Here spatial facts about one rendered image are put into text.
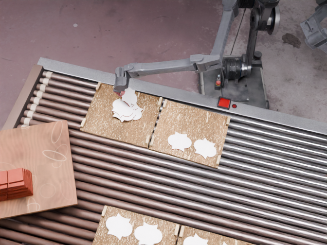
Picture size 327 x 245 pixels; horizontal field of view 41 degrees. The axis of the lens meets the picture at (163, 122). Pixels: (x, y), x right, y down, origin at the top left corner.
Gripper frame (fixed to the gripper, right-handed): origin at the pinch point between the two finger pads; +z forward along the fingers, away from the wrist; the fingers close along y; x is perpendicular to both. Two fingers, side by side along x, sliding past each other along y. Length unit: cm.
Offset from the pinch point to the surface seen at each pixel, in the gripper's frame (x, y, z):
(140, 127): -15.0, -14.5, 12.3
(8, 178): 35, -72, -15
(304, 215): -114, -44, 15
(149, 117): -18.4, -6.5, 12.3
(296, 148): -107, -4, 15
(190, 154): -47, -25, 12
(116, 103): 2.8, -4.2, 8.3
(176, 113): -33.7, -0.2, 12.3
